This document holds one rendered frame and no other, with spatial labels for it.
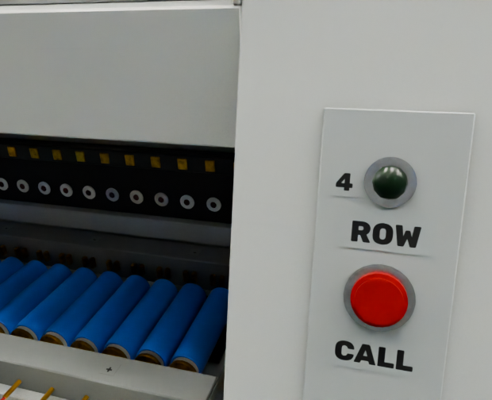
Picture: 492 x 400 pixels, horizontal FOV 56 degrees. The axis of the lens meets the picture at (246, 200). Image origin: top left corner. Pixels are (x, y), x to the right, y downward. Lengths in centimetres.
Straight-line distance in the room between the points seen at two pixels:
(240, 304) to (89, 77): 9
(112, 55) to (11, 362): 18
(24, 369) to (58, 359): 2
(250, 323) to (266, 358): 1
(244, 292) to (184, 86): 7
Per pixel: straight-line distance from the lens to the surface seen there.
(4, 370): 29
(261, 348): 16
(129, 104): 17
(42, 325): 31
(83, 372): 26
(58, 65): 18
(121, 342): 28
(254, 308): 15
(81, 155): 37
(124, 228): 37
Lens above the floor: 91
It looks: 8 degrees down
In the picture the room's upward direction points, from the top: 3 degrees clockwise
